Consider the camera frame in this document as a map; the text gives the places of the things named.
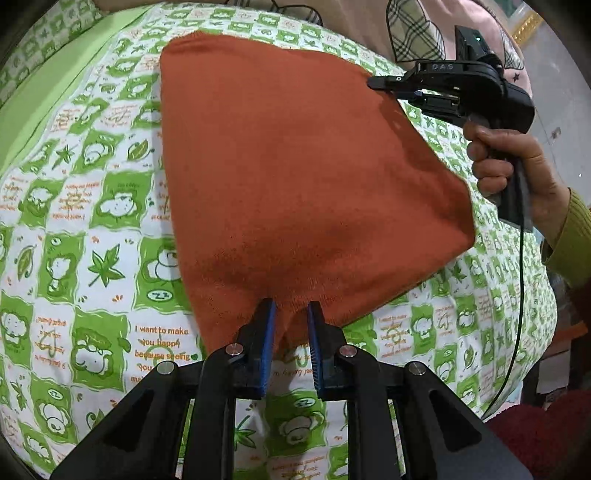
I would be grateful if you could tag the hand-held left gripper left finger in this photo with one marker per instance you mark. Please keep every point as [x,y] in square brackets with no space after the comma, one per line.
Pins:
[267,350]

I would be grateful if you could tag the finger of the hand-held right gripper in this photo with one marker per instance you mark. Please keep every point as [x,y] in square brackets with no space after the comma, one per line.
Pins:
[443,106]
[434,76]

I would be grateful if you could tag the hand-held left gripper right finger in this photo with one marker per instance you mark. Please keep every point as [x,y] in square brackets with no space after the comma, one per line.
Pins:
[315,350]

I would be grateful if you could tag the orange knit sweater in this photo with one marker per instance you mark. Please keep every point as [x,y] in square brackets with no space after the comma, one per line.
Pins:
[295,175]

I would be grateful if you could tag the person's right forearm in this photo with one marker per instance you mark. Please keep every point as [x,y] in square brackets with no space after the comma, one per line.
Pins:
[572,240]

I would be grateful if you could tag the person's right hand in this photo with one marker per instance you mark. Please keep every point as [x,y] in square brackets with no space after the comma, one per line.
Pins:
[540,184]

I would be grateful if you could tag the pink heart-print duvet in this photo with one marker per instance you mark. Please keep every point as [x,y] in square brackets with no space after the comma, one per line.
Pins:
[461,13]

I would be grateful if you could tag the person's dark red clothing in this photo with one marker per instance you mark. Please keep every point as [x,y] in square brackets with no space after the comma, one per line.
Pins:
[545,438]

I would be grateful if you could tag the green checkered pillow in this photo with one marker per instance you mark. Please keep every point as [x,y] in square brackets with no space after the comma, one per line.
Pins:
[18,64]

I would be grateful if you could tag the golden frame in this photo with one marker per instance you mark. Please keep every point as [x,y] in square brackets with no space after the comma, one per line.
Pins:
[526,26]

